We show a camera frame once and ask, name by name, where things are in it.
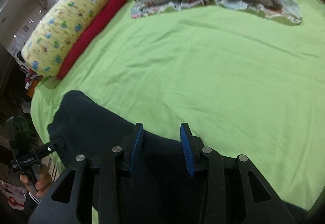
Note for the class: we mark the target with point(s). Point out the yellow patterned bolster pillow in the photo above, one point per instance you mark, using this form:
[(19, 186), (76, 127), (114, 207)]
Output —
[(57, 32)]

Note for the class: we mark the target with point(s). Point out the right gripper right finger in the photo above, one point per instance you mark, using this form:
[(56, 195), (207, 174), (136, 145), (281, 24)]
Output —
[(233, 189)]

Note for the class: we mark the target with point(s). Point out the person's left hand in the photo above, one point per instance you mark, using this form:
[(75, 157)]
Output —
[(42, 185)]

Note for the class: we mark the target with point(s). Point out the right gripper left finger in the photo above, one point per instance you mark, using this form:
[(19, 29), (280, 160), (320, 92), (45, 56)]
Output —
[(70, 199)]

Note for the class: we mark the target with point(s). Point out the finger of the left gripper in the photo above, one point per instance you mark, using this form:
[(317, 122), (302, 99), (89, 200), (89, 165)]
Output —
[(54, 146)]

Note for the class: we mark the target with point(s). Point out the light green bed sheet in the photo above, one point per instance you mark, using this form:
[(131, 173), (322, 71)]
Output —
[(244, 84)]

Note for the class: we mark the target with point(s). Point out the red towel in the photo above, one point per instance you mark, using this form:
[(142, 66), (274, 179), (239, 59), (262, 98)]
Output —
[(96, 26)]

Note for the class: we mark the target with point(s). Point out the dark navy pants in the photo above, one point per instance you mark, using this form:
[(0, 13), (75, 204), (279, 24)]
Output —
[(160, 190)]

